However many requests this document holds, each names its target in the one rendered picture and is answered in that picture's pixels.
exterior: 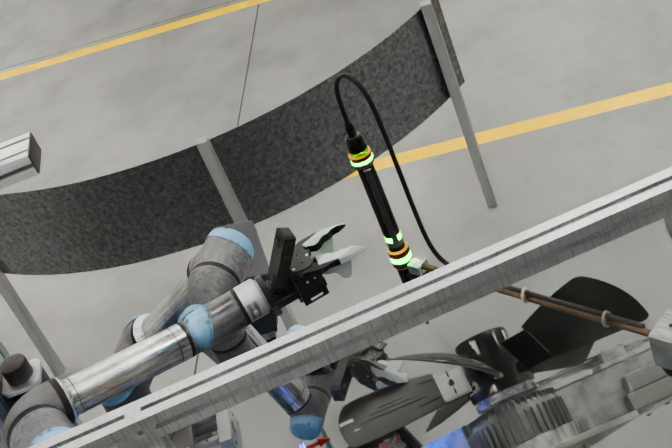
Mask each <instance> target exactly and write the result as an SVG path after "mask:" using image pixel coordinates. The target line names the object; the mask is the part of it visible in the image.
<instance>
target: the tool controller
mask: <svg viewBox="0 0 672 448"><path fill-rule="evenodd" d="M217 228H226V229H227V228H230V229H233V230H236V231H238V232H240V233H242V234H243V235H245V236H246V237H247V238H248V239H249V240H250V242H251V243H252V245H253V248H254V256H253V262H252V264H251V265H250V267H249V269H248V272H247V274H246V277H245V279H244V281H243V282H245V281H247V280H248V279H252V280H254V279H253V278H254V277H256V276H258V275H260V276H261V278H262V279H263V281H264V282H265V281H267V280H268V277H267V274H268V269H269V265H268V262H267V259H266V256H265V253H264V251H263V248H262V245H261V242H260V239H259V236H258V233H257V229H256V227H255V226H254V223H253V221H252V220H249V221H244V222H239V223H234V224H229V225H224V226H218V227H214V228H213V230H214V229H217ZM269 311H270V312H269V313H268V314H267V315H265V316H263V317H261V318H259V319H258V320H256V321H254V322H252V323H251V325H252V326H253V327H254V328H255V329H256V330H257V332H258V333H259V334H260V335H263V334H267V333H270V332H272V331H275V332H277V330H278V326H277V324H278V318H277V317H276V316H275V314H274V312H273V311H271V309H269Z"/></svg>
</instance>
